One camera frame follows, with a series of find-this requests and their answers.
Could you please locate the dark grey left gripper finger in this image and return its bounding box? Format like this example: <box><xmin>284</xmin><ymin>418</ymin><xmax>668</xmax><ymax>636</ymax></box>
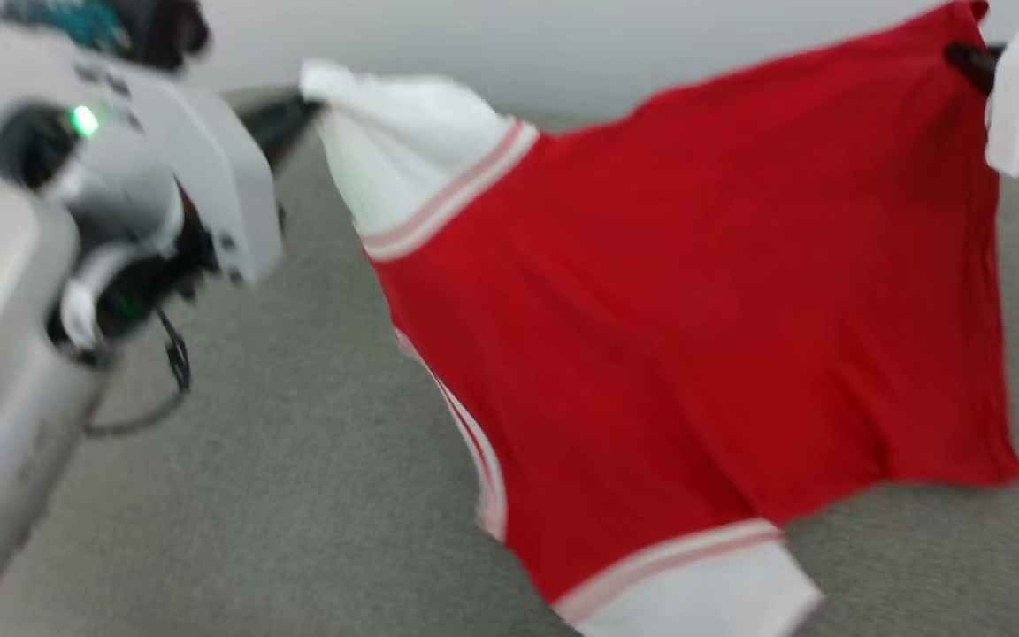
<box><xmin>226</xmin><ymin>90</ymin><xmax>326</xmax><ymax>170</ymax></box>

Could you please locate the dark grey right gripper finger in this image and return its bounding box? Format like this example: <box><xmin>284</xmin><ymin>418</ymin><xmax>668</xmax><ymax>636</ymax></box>
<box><xmin>945</xmin><ymin>41</ymin><xmax>1006</xmax><ymax>95</ymax></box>

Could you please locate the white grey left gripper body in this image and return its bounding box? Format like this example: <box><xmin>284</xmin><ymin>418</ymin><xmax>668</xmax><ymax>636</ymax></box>
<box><xmin>0</xmin><ymin>16</ymin><xmax>286</xmax><ymax>285</ymax></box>

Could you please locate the red white striped garment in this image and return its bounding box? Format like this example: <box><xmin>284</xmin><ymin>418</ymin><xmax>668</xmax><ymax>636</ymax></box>
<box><xmin>299</xmin><ymin>0</ymin><xmax>1019</xmax><ymax>637</ymax></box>

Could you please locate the short looped black cable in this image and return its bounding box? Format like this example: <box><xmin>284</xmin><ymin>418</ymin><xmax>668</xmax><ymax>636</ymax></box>
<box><xmin>83</xmin><ymin>308</ymin><xmax>193</xmax><ymax>440</ymax></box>

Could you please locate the teal left camera connector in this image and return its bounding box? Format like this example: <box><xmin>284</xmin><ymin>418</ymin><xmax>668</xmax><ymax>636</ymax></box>
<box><xmin>0</xmin><ymin>0</ymin><xmax>132</xmax><ymax>54</ymax></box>

